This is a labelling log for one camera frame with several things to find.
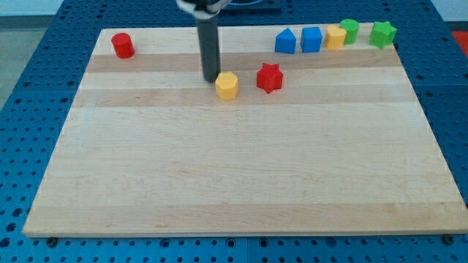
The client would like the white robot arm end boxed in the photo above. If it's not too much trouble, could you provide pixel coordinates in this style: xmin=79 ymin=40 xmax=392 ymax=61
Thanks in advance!
xmin=175 ymin=0 xmax=231 ymax=20

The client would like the blue cube block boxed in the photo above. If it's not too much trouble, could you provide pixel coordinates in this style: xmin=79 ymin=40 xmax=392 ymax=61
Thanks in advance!
xmin=301 ymin=27 xmax=322 ymax=53

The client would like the yellow hexagon block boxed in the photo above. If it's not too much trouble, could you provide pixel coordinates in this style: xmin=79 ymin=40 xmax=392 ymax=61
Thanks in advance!
xmin=215 ymin=72 xmax=238 ymax=101

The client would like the red star block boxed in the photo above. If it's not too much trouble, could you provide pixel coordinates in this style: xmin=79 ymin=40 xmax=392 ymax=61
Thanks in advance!
xmin=257 ymin=63 xmax=284 ymax=94

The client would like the light wooden board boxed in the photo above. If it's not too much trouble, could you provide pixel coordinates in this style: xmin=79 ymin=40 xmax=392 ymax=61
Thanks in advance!
xmin=23 ymin=23 xmax=467 ymax=237

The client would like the blue pentagon house block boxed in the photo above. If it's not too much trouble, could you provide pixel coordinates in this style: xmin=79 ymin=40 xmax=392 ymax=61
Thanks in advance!
xmin=274 ymin=28 xmax=297 ymax=54

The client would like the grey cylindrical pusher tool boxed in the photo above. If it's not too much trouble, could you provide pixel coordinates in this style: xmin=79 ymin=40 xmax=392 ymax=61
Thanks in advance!
xmin=196 ymin=16 xmax=221 ymax=83

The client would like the yellow heart block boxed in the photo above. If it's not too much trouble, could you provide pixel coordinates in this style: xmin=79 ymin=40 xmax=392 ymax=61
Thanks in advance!
xmin=325 ymin=25 xmax=347 ymax=50

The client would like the red cylinder block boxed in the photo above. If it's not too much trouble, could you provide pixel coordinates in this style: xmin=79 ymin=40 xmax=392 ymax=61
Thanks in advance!
xmin=111 ymin=33 xmax=135 ymax=58

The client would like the green cylinder block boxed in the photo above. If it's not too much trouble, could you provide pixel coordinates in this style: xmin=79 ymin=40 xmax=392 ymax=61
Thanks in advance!
xmin=340 ymin=18 xmax=360 ymax=45

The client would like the green star block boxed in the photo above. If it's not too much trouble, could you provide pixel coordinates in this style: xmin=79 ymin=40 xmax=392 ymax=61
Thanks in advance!
xmin=369 ymin=21 xmax=397 ymax=49

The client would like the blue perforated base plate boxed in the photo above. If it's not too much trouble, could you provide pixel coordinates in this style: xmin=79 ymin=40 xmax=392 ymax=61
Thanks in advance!
xmin=1 ymin=1 xmax=467 ymax=262

